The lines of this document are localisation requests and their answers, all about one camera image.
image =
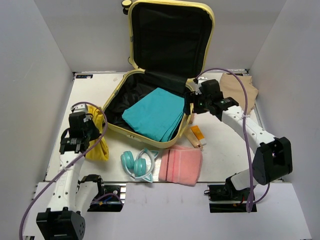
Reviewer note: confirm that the pink striped towel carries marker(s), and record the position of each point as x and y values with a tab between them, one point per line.
181	165

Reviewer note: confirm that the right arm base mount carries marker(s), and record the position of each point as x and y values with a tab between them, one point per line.
223	200

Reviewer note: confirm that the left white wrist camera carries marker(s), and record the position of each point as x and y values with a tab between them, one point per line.
80	108

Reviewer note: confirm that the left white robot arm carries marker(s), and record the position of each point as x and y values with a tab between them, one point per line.
64	217

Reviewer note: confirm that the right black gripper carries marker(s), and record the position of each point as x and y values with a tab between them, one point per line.
191	97

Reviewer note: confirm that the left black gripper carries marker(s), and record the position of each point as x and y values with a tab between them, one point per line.
96	133

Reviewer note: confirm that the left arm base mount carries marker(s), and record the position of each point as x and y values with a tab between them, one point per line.
113	200

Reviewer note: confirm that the beige cloth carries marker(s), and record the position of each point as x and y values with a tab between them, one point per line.
230	87

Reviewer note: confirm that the teal cat-ear headphones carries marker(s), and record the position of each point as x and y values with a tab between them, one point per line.
136	168

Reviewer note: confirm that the orange sunscreen tube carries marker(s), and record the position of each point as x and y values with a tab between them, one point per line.
198	134

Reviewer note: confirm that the yellow suitcase with black lining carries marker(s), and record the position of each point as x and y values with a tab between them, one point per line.
169	42

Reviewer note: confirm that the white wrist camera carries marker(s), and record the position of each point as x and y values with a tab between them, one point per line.
201	82
80	108

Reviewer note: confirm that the beige round bottle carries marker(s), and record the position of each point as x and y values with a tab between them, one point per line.
192	117

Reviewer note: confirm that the yellow cloth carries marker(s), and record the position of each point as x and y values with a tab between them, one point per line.
101	151

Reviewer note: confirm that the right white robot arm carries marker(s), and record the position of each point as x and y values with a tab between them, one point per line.
272	155

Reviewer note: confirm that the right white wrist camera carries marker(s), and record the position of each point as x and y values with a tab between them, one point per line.
201	82

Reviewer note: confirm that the beige cosmetic tube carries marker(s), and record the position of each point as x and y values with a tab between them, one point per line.
193	140

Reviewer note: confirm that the teal cloth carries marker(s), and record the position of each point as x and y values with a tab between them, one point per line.
156	116

